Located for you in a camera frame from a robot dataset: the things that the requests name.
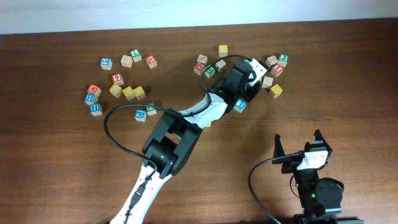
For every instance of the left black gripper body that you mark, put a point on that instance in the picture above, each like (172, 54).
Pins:
(249, 93)

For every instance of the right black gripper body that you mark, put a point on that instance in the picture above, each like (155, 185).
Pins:
(290, 167)

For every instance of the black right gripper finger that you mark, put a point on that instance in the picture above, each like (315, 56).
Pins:
(278, 155)
(318, 135)

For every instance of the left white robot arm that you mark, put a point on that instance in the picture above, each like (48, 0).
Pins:
(170, 144)

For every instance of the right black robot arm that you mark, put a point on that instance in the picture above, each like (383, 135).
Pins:
(320, 198)

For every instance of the blue I wooden block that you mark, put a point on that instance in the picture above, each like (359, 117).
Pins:
(240, 105)

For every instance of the plain butterfly block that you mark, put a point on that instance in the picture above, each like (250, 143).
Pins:
(267, 82)

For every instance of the yellow block far right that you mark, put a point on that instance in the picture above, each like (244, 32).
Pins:
(275, 91)

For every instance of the red I wooden block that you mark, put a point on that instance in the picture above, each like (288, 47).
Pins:
(276, 70)

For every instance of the green J side block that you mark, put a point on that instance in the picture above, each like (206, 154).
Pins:
(220, 65)

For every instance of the plain block blue side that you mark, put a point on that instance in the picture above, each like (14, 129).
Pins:
(271, 61)

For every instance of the green Z wooden block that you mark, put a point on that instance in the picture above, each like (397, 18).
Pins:
(209, 71)

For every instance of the green J top block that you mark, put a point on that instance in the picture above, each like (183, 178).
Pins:
(283, 60)

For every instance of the yellow far wooden block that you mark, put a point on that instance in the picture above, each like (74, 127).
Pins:
(222, 50)

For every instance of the red Q wooden block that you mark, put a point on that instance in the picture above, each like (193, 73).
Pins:
(199, 68)

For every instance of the plain block behind Q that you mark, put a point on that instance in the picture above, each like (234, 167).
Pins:
(202, 59)

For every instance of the green N wooden block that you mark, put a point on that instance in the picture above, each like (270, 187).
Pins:
(150, 110)

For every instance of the red 7 wooden block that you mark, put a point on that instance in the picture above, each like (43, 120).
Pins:
(151, 61)

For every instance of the blue P wooden block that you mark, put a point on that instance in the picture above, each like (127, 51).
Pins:
(140, 115)

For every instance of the green L wooden block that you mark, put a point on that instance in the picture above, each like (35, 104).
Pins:
(136, 55)

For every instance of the yellow G wooden block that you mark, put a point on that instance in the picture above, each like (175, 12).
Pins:
(129, 93)

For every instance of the plain wooden block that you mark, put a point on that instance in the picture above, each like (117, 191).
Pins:
(127, 61)

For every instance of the yellow block left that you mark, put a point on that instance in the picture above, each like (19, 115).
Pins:
(116, 90)

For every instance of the red 6 wooden block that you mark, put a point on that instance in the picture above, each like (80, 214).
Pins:
(117, 79)

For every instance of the blue 5 wooden block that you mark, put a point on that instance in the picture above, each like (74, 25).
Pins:
(106, 63)

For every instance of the blue H block front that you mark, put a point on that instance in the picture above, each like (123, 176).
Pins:
(96, 109)

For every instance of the blue h block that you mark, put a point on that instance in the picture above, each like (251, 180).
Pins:
(96, 109)
(90, 99)

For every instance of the red M wooden block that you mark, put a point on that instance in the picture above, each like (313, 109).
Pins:
(94, 89)

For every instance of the blue H block rear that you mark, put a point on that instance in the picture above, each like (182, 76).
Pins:
(90, 99)

